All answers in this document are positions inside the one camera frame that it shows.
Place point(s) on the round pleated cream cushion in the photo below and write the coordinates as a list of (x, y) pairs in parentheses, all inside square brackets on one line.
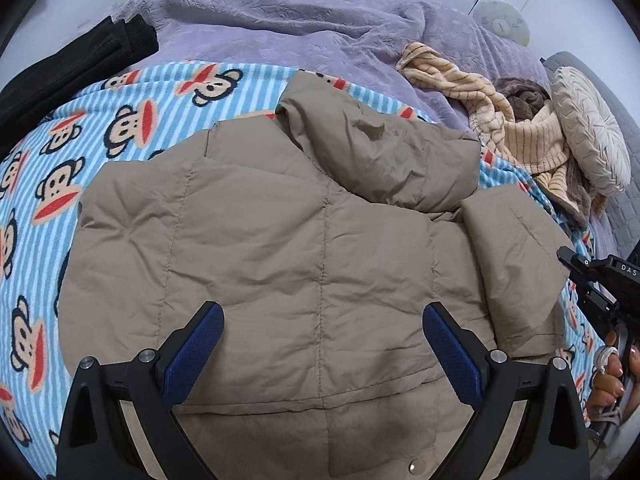
[(590, 130)]

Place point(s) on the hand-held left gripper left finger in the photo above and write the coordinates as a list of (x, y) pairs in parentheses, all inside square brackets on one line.
[(192, 355)]

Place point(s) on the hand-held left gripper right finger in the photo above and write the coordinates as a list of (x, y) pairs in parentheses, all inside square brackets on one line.
[(450, 355)]

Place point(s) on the khaki puffer jacket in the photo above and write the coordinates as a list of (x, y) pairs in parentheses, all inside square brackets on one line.
[(280, 240)]

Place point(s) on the beige striped fleece garment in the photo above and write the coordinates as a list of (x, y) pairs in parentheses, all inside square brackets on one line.
[(530, 140)]

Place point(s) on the person's right hand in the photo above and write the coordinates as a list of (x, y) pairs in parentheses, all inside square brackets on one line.
[(607, 385)]

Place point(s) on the brown fleece cloth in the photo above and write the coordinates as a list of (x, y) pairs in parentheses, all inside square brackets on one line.
[(522, 97)]

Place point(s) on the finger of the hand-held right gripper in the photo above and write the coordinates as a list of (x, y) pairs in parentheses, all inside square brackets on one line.
[(575, 262), (597, 302)]

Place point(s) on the monkey print striped blanket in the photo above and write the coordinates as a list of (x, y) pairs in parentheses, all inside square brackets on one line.
[(125, 125)]

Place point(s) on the purple fleece blanket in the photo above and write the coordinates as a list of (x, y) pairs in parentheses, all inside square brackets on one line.
[(280, 25)]

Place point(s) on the round white clock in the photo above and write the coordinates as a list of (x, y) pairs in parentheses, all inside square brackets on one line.
[(502, 20)]

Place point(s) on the black garment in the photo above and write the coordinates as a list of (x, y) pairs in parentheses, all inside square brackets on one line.
[(75, 70)]

